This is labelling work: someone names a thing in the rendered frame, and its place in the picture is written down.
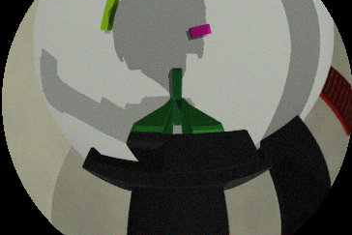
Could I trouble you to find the magenta rod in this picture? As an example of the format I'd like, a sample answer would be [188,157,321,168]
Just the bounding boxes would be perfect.
[189,24,212,38]

